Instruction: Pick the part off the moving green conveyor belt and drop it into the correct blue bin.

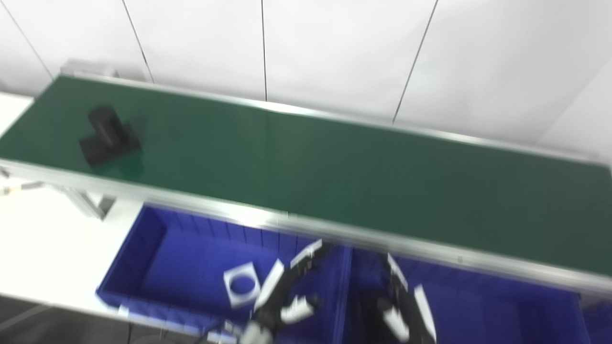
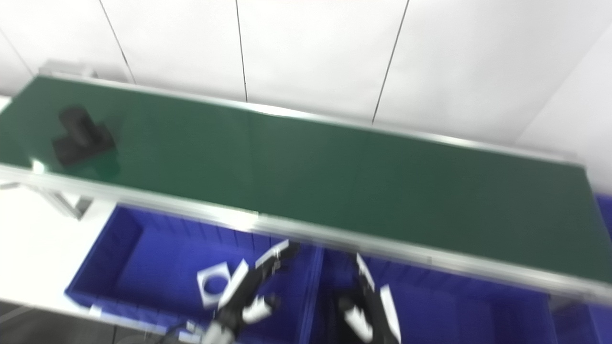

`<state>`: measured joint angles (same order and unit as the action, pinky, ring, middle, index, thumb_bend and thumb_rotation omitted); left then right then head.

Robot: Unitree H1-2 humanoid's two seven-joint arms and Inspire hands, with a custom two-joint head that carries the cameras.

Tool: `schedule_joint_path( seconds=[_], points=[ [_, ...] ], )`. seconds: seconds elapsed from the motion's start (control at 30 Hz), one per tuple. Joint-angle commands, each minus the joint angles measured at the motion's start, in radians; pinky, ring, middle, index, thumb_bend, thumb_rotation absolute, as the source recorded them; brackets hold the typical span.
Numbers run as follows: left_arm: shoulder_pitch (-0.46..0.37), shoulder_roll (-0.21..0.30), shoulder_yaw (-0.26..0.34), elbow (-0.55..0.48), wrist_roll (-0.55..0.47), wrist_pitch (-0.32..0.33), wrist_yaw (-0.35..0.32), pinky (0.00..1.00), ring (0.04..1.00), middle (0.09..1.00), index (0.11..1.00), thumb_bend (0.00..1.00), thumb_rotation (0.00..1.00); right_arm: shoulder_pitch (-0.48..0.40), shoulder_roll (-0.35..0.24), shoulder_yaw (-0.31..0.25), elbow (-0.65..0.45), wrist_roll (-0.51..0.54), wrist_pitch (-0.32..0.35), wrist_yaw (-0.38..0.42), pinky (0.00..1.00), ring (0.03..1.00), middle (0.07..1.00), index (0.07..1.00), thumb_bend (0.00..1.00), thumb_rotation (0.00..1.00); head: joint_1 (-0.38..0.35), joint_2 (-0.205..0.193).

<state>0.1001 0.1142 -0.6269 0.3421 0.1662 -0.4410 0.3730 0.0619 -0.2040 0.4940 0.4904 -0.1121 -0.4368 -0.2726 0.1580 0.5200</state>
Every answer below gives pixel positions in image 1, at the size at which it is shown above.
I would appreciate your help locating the aluminium conveyor leg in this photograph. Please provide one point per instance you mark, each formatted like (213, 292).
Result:
(91, 200)

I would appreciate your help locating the white square part with hole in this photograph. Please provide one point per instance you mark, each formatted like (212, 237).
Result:
(234, 298)

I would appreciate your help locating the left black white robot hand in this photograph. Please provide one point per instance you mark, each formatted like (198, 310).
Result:
(270, 291)

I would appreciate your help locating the green conveyor belt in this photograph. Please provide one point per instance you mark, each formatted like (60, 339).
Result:
(334, 167)
(287, 220)

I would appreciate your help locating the black cylinder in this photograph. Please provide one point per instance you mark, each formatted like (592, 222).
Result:
(107, 141)

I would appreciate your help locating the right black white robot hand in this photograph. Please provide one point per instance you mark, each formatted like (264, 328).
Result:
(406, 315)

